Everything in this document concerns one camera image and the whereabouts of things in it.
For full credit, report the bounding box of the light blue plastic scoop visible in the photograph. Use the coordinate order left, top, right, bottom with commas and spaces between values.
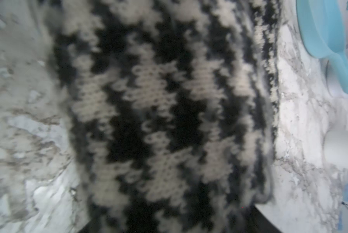
295, 0, 348, 96

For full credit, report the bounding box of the succulent in white pot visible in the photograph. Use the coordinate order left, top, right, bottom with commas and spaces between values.
323, 130, 348, 169

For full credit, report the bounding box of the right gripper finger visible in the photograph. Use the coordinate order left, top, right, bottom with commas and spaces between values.
248, 206, 281, 233

